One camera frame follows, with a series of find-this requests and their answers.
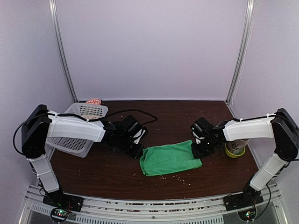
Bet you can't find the left aluminium frame post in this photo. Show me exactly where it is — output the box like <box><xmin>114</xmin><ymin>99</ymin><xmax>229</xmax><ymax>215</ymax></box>
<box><xmin>49</xmin><ymin>0</ymin><xmax>78</xmax><ymax>103</ymax></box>

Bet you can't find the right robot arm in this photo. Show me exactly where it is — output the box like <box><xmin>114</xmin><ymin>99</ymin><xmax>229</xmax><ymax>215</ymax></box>
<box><xmin>191</xmin><ymin>108</ymin><xmax>299</xmax><ymax>206</ymax></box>

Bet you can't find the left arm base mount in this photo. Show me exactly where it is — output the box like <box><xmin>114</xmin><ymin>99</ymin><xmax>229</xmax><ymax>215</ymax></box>
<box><xmin>43</xmin><ymin>188</ymin><xmax>84</xmax><ymax>224</ymax></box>

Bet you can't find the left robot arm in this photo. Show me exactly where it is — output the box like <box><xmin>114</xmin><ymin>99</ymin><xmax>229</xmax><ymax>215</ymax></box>
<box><xmin>21</xmin><ymin>103</ymin><xmax>148</xmax><ymax>207</ymax></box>

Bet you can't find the white perforated plastic basket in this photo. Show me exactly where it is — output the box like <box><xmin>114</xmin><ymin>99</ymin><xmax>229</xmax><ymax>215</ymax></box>
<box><xmin>46</xmin><ymin>103</ymin><xmax>108</xmax><ymax>158</ymax></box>

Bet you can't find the green bowl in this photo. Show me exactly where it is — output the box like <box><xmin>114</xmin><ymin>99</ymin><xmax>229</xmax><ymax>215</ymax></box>
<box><xmin>225</xmin><ymin>141</ymin><xmax>246</xmax><ymax>159</ymax></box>

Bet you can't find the aluminium frame post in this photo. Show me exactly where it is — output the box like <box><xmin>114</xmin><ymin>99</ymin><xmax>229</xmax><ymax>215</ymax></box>
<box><xmin>49</xmin><ymin>0</ymin><xmax>78</xmax><ymax>103</ymax></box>
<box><xmin>226</xmin><ymin>0</ymin><xmax>255</xmax><ymax>106</ymax></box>

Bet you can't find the right aluminium frame post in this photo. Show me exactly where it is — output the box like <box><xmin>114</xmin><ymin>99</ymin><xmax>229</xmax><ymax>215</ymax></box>
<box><xmin>226</xmin><ymin>0</ymin><xmax>255</xmax><ymax>106</ymax></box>

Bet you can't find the green microfiber towel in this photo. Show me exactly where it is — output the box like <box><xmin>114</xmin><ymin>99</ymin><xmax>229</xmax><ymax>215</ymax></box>
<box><xmin>140</xmin><ymin>140</ymin><xmax>202</xmax><ymax>177</ymax></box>

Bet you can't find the white coral pattern mug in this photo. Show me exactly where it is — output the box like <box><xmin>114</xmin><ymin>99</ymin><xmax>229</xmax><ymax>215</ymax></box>
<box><xmin>228</xmin><ymin>139</ymin><xmax>250</xmax><ymax>155</ymax></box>

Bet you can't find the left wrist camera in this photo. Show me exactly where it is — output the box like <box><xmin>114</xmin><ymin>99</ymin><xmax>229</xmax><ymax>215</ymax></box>
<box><xmin>121</xmin><ymin>115</ymin><xmax>148</xmax><ymax>144</ymax></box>

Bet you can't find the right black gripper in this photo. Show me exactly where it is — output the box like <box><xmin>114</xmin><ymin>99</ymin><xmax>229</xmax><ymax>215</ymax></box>
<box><xmin>191</xmin><ymin>136</ymin><xmax>218</xmax><ymax>159</ymax></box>

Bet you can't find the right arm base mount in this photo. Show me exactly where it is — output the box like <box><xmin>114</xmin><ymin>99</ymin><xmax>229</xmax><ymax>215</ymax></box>
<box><xmin>223</xmin><ymin>184</ymin><xmax>263</xmax><ymax>222</ymax></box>

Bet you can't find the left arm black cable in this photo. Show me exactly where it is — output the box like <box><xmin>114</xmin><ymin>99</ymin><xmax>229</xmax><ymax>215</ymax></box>
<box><xmin>13</xmin><ymin>109</ymin><xmax>158</xmax><ymax>157</ymax></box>

